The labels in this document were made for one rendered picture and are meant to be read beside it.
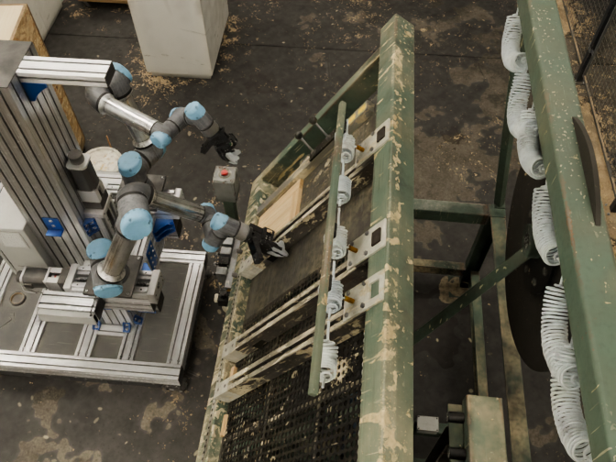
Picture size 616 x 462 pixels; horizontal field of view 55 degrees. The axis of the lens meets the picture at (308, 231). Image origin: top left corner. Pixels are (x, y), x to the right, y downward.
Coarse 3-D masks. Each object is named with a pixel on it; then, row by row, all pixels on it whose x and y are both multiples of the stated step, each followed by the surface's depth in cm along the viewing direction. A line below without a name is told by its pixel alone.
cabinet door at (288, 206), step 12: (300, 180) 282; (288, 192) 289; (300, 192) 278; (276, 204) 297; (288, 204) 283; (300, 204) 275; (264, 216) 305; (276, 216) 291; (288, 216) 277; (276, 228) 285
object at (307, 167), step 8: (368, 104) 245; (360, 112) 246; (368, 112) 244; (352, 120) 250; (360, 120) 249; (352, 128) 253; (328, 152) 266; (312, 160) 272; (320, 160) 271; (304, 168) 277; (312, 168) 276; (296, 176) 282; (304, 176) 281; (288, 184) 288; (280, 192) 294; (272, 200) 299; (264, 208) 305
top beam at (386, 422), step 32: (384, 32) 241; (384, 64) 229; (384, 96) 217; (384, 160) 198; (384, 192) 189; (384, 256) 174; (384, 288) 168; (384, 320) 161; (384, 352) 156; (384, 384) 151; (384, 416) 146; (384, 448) 142
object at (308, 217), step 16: (368, 144) 211; (368, 160) 213; (352, 176) 221; (368, 176) 220; (352, 192) 228; (304, 208) 249; (320, 208) 239; (336, 208) 237; (288, 224) 258; (304, 224) 248; (272, 240) 268; (288, 240) 260; (272, 256) 271; (240, 272) 286; (256, 272) 285
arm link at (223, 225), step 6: (216, 216) 245; (222, 216) 246; (228, 216) 249; (216, 222) 245; (222, 222) 245; (228, 222) 247; (234, 222) 248; (240, 222) 251; (216, 228) 246; (222, 228) 246; (228, 228) 247; (234, 228) 247; (216, 234) 249; (222, 234) 248; (228, 234) 248; (234, 234) 248
